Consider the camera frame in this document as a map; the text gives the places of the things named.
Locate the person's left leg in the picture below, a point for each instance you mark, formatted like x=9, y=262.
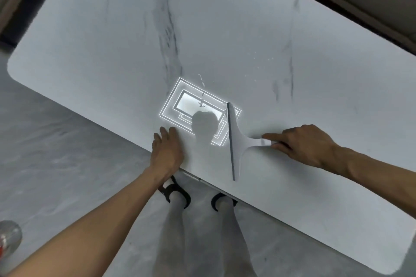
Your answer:
x=172, y=238

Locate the person's left forearm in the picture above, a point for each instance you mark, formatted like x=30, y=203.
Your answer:
x=81, y=238

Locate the person's right hand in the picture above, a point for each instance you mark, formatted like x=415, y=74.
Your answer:
x=308, y=145

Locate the person's right forearm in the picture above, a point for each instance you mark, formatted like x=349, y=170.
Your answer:
x=380, y=176

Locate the person's right leg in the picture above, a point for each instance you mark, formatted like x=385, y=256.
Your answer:
x=230, y=244

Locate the person's left black sandal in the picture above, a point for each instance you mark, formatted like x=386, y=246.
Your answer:
x=172, y=189

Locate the person's right black sandal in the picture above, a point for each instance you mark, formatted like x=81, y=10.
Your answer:
x=216, y=200

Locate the white marble table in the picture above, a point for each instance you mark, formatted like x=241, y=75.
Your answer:
x=97, y=27

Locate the person's black sandal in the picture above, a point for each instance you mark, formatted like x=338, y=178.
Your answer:
x=172, y=189
x=216, y=200

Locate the white squeegee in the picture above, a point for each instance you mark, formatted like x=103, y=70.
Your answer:
x=240, y=143

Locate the person's left hand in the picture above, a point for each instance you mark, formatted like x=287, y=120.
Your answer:
x=167, y=156

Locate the person's leg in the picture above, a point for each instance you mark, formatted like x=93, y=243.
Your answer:
x=172, y=238
x=230, y=244

